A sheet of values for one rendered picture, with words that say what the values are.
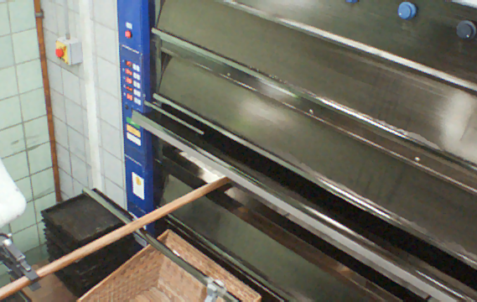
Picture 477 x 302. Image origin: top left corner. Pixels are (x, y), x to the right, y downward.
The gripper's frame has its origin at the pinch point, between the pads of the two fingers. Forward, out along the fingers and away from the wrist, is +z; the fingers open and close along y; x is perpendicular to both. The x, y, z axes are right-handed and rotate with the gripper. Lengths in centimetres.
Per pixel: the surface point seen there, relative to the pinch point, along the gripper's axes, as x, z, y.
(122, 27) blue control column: -76, -51, -48
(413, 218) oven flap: -75, 81, -30
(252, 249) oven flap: -78, 21, 19
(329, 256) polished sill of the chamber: -77, 54, 1
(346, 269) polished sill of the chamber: -77, 62, 2
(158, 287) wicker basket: -68, -23, 60
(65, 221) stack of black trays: -44, -53, 30
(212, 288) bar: -39, 39, 2
